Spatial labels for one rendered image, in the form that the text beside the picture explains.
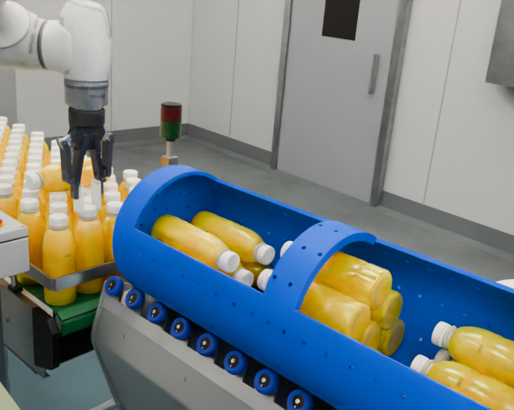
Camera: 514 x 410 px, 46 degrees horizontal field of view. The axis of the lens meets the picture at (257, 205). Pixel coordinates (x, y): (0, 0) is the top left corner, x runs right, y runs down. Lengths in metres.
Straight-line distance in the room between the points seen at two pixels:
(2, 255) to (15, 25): 0.45
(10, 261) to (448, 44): 3.79
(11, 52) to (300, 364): 0.82
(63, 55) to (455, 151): 3.68
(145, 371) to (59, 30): 0.70
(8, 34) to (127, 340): 0.66
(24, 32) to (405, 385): 0.94
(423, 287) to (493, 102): 3.44
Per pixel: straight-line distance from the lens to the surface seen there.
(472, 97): 4.56
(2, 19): 1.29
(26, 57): 1.33
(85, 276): 1.42
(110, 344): 1.39
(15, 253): 1.35
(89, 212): 1.40
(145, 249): 1.18
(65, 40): 1.30
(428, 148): 4.76
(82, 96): 1.31
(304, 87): 5.42
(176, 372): 1.25
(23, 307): 1.49
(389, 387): 0.88
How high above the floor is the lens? 1.60
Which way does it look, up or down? 19 degrees down
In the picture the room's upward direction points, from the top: 5 degrees clockwise
